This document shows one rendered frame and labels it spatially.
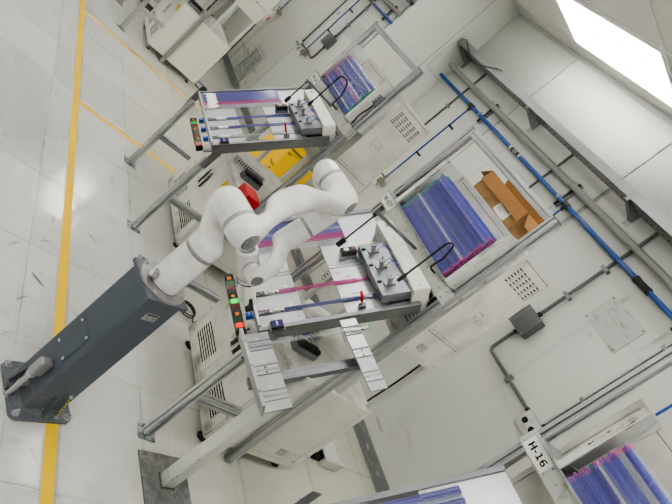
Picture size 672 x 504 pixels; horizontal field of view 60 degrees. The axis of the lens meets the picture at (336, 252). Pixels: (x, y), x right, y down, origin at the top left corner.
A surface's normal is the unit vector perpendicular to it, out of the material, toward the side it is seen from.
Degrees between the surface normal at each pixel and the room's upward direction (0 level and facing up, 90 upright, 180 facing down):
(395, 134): 90
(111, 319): 90
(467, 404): 89
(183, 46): 90
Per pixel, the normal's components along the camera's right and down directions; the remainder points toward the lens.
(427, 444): -0.59, -0.47
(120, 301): -0.50, -0.30
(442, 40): 0.28, 0.65
